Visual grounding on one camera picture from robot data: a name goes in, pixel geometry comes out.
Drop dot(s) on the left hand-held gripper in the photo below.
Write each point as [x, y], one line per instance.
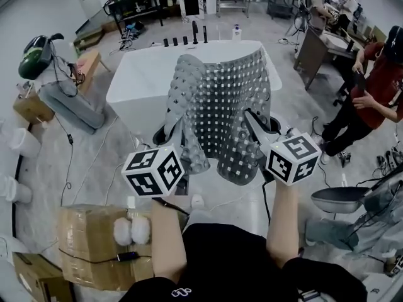
[151, 175]

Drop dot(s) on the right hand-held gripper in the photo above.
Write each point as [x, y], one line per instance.
[292, 159]

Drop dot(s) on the grey perforated bath mat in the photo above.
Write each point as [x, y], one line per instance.
[220, 105]

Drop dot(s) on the person's left forearm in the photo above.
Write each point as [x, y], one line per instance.
[168, 247]

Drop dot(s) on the person's right forearm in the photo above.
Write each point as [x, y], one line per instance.
[285, 225]

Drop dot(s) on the white bathtub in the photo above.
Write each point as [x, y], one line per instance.
[141, 74]

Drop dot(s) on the person's left white shoe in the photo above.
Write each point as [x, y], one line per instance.
[197, 201]

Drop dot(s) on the brown wooden vanity cabinet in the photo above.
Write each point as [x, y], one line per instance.
[311, 55]

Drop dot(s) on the white fluffy slipper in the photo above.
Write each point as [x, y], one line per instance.
[122, 231]
[140, 230]

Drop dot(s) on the white pump soap bottle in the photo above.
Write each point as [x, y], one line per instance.
[236, 34]

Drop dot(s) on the low wooden table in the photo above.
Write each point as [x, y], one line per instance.
[91, 64]

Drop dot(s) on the grey frying pan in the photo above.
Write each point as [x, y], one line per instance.
[340, 198]

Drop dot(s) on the black bathtub faucet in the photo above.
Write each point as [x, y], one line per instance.
[195, 33]

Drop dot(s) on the black hand shower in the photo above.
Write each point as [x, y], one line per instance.
[205, 35]

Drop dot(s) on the large taped cardboard box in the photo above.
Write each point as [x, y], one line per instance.
[85, 231]

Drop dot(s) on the black power adapter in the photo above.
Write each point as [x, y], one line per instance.
[127, 256]

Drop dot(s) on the open cardboard box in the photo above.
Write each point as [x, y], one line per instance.
[31, 107]

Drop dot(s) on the white bucket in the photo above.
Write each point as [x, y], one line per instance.
[15, 189]
[23, 142]

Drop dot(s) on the black shelf table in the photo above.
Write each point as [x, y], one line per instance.
[135, 5]

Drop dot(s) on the white marble cabinet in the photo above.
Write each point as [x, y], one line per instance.
[190, 5]

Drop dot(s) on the person's black shirt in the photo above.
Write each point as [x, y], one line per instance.
[226, 263]

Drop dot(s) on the green black backpack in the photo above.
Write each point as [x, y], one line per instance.
[33, 60]

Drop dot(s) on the small brown cardboard box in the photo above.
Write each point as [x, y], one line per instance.
[34, 278]

